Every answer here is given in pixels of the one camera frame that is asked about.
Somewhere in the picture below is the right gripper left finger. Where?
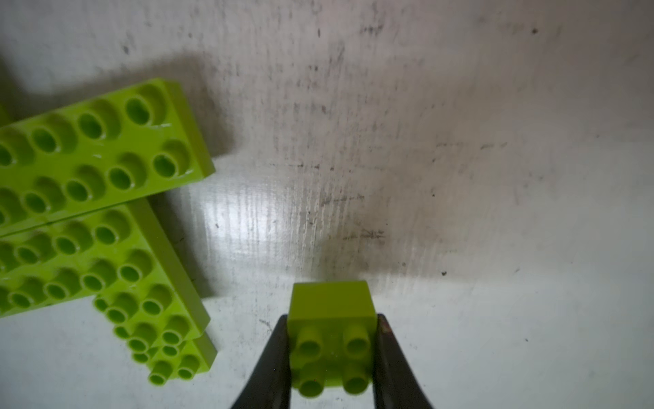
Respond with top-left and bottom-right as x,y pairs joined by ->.
232,315 -> 291,409

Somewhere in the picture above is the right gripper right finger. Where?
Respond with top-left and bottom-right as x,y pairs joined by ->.
373,314 -> 434,409

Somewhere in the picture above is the small green lego brick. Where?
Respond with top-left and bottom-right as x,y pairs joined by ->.
287,281 -> 377,399

